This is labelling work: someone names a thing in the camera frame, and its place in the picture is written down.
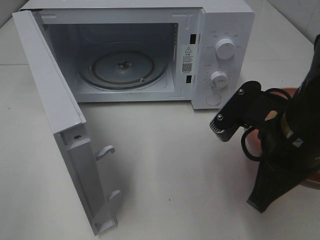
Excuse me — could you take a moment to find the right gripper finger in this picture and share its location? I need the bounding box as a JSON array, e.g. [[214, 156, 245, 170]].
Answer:
[[209, 81, 262, 142], [246, 192, 275, 213]]

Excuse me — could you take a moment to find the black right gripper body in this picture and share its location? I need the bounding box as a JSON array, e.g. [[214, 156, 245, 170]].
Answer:
[[243, 87, 320, 202]]

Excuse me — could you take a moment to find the round white door button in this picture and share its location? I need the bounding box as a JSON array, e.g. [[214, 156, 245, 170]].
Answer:
[[206, 93, 222, 106]]

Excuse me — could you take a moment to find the pink round plate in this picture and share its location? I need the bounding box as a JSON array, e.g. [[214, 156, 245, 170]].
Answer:
[[245, 87, 320, 190]]

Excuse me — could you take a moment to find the white microwave door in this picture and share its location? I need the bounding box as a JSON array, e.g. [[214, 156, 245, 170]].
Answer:
[[12, 10, 122, 236]]

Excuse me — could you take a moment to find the sandwich with lettuce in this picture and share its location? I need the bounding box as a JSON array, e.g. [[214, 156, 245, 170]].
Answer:
[[264, 110, 278, 121]]

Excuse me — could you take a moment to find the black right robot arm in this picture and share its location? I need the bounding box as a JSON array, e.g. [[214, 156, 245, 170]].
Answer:
[[210, 39, 320, 213]]

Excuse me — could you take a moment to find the lower white timer knob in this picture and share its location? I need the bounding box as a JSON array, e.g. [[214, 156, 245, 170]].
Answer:
[[210, 70, 228, 89]]

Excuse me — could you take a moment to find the upper white power knob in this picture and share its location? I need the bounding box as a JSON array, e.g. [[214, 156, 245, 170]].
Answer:
[[215, 37, 236, 60]]

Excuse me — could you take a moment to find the white warning label sticker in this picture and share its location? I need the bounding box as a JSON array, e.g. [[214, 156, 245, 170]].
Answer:
[[180, 44, 194, 75]]

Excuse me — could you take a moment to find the white microwave oven body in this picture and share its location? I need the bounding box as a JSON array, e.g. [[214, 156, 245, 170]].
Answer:
[[18, 0, 255, 110]]

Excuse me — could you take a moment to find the glass microwave turntable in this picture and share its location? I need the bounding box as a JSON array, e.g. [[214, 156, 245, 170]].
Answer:
[[77, 42, 172, 90]]

